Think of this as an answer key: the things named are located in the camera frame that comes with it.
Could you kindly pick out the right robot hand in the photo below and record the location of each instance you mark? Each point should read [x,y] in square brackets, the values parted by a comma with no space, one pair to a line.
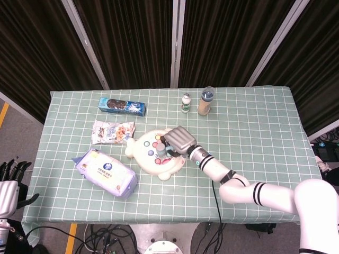
[178,141]

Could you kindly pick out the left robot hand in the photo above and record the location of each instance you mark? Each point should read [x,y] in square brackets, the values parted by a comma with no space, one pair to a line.
[8,185]

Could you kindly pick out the small teal handheld toy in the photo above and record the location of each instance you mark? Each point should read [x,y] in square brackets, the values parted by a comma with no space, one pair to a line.
[161,152]

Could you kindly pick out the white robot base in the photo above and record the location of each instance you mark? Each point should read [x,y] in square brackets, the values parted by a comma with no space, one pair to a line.
[164,240]

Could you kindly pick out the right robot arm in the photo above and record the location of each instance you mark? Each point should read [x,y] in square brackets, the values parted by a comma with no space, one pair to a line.
[265,193]

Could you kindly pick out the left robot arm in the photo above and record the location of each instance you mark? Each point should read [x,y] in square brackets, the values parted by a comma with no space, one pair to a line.
[4,235]

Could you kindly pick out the cream fishing game toy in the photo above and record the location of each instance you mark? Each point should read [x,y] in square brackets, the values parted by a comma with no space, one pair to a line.
[148,156]

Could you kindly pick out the small white drink bottle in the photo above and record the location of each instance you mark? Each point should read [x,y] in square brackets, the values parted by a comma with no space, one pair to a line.
[185,103]

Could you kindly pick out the beige bottle with blue cap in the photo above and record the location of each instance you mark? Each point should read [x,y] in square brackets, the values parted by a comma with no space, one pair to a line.
[206,101]

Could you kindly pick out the green checkered tablecloth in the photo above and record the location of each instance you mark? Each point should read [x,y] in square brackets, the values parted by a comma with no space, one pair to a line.
[238,132]

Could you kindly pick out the white snack bag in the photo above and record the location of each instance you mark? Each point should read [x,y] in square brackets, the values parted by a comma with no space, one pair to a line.
[113,132]

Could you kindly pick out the blue cookie box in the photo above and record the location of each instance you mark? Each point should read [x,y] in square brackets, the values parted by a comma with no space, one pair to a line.
[122,106]

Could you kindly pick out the purple tissue pack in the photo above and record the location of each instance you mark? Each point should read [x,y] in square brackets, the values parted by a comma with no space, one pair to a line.
[106,173]

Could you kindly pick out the black electronics box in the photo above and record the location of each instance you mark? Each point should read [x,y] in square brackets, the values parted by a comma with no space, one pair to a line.
[324,152]

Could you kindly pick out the grey metal partition post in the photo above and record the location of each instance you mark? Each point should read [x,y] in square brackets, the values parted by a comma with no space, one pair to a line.
[275,43]
[88,43]
[176,43]

